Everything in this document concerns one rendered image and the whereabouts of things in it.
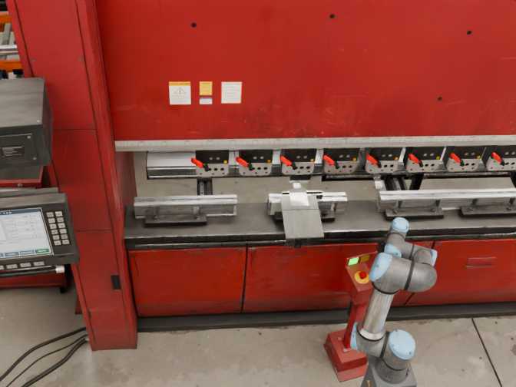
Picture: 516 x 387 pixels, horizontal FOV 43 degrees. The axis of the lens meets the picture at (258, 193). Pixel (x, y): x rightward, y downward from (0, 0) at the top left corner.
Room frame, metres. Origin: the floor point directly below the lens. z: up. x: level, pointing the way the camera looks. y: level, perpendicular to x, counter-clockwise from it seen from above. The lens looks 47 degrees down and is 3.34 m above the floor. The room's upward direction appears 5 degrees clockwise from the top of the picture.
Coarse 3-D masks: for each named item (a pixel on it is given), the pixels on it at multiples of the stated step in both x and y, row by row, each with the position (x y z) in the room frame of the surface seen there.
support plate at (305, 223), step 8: (280, 200) 2.17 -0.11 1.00; (288, 200) 2.18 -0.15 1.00; (312, 200) 2.19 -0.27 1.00; (288, 208) 2.13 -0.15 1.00; (312, 208) 2.14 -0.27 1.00; (288, 216) 2.08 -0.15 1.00; (296, 216) 2.08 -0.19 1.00; (304, 216) 2.09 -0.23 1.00; (312, 216) 2.09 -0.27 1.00; (288, 224) 2.03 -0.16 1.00; (296, 224) 2.03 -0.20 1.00; (304, 224) 2.03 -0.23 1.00; (312, 224) 2.04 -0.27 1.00; (320, 224) 2.04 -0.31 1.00; (288, 232) 1.98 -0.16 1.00; (296, 232) 1.98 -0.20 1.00; (304, 232) 1.99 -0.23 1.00; (312, 232) 1.99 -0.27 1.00; (320, 232) 2.00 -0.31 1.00
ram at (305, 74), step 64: (128, 0) 2.09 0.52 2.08; (192, 0) 2.12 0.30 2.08; (256, 0) 2.15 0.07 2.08; (320, 0) 2.19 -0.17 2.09; (384, 0) 2.23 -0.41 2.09; (448, 0) 2.26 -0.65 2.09; (512, 0) 2.30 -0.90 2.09; (128, 64) 2.08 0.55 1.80; (192, 64) 2.12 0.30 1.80; (256, 64) 2.16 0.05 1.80; (320, 64) 2.20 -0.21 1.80; (384, 64) 2.24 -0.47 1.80; (448, 64) 2.28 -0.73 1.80; (512, 64) 2.32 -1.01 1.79; (128, 128) 2.08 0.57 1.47; (192, 128) 2.12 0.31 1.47; (256, 128) 2.16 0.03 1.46; (320, 128) 2.20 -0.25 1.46; (384, 128) 2.25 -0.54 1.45; (448, 128) 2.29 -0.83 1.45; (512, 128) 2.34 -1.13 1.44
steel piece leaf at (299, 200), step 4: (304, 192) 2.24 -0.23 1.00; (292, 196) 2.21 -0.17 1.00; (296, 196) 2.21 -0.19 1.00; (300, 196) 2.21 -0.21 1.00; (304, 196) 2.22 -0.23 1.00; (292, 200) 2.18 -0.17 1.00; (296, 200) 2.18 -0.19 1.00; (300, 200) 2.18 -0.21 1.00; (304, 200) 2.19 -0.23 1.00; (292, 204) 2.15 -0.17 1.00; (296, 204) 2.16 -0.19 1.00; (300, 204) 2.16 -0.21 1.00; (304, 204) 2.16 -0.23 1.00; (308, 204) 2.16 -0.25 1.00; (292, 208) 2.13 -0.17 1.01; (296, 208) 2.13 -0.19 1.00; (300, 208) 2.13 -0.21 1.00; (304, 208) 2.13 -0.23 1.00; (308, 208) 2.14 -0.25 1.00
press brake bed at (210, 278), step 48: (240, 240) 2.05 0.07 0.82; (288, 240) 2.08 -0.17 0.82; (336, 240) 2.12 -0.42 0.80; (432, 240) 2.20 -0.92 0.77; (480, 240) 2.23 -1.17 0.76; (144, 288) 1.97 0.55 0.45; (192, 288) 2.01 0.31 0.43; (240, 288) 2.05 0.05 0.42; (288, 288) 2.09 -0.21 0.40; (336, 288) 2.13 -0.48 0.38; (432, 288) 2.21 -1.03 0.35; (480, 288) 2.25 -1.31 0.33
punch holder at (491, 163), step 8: (488, 152) 2.37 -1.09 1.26; (496, 152) 2.33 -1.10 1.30; (504, 152) 2.34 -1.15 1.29; (512, 152) 2.34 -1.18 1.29; (488, 160) 2.34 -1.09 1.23; (496, 160) 2.33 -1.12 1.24; (504, 160) 2.34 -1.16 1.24; (512, 160) 2.34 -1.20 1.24; (488, 168) 2.33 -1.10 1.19; (496, 168) 2.33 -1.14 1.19; (504, 168) 2.34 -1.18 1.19; (512, 168) 2.34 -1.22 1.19
